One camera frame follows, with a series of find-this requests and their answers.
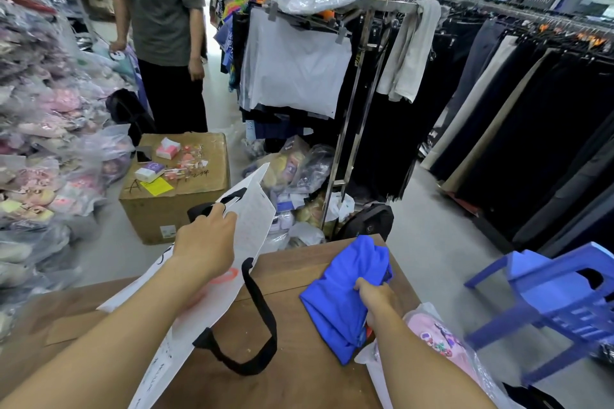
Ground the person's right hand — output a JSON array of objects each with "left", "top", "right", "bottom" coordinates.
[{"left": 354, "top": 277, "right": 400, "bottom": 329}]

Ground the person's left hand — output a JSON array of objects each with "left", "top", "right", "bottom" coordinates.
[{"left": 173, "top": 203, "right": 239, "bottom": 283}]

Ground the blue garment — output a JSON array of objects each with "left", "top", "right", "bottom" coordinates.
[{"left": 299, "top": 234, "right": 394, "bottom": 366}]

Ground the white bag with black handles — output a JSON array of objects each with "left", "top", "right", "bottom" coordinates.
[{"left": 96, "top": 162, "right": 279, "bottom": 409}]

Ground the person's right forearm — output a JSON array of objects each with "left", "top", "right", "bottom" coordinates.
[{"left": 369, "top": 303, "right": 500, "bottom": 409}]

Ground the person's left forearm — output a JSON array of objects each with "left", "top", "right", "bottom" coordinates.
[{"left": 0, "top": 253, "right": 212, "bottom": 409}]

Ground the brown cardboard box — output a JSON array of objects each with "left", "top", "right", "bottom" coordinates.
[{"left": 119, "top": 132, "right": 232, "bottom": 246}]

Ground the black backpack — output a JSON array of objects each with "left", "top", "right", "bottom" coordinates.
[{"left": 334, "top": 204, "right": 395, "bottom": 243}]

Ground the pile of bagged goods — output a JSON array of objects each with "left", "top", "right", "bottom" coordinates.
[{"left": 240, "top": 135, "right": 356, "bottom": 251}]

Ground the yellow paper note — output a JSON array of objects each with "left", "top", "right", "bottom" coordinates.
[{"left": 139, "top": 178, "right": 174, "bottom": 197}]

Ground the white purple tissue pack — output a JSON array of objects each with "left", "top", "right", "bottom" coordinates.
[{"left": 134, "top": 162, "right": 167, "bottom": 184}]

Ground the pink tissue pack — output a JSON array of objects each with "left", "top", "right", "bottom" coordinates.
[{"left": 155, "top": 137, "right": 182, "bottom": 161}]

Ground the pink garment in plastic bag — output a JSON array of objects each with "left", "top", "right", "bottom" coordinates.
[{"left": 354, "top": 302, "right": 523, "bottom": 409}]

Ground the white hanging garment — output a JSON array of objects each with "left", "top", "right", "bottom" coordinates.
[{"left": 239, "top": 6, "right": 354, "bottom": 120}]

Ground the metal clothing rack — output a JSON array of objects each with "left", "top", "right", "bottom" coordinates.
[{"left": 263, "top": 0, "right": 432, "bottom": 232}]

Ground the blue plastic chair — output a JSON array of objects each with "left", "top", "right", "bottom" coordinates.
[{"left": 463, "top": 242, "right": 614, "bottom": 386}]

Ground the pile of bagged slippers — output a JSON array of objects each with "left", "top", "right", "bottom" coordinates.
[{"left": 0, "top": 0, "right": 140, "bottom": 342}]

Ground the row of dark hanging trousers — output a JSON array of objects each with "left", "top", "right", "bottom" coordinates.
[{"left": 355, "top": 11, "right": 614, "bottom": 256}]

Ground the cream hanging garment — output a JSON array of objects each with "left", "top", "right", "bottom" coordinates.
[{"left": 376, "top": 0, "right": 442, "bottom": 104}]

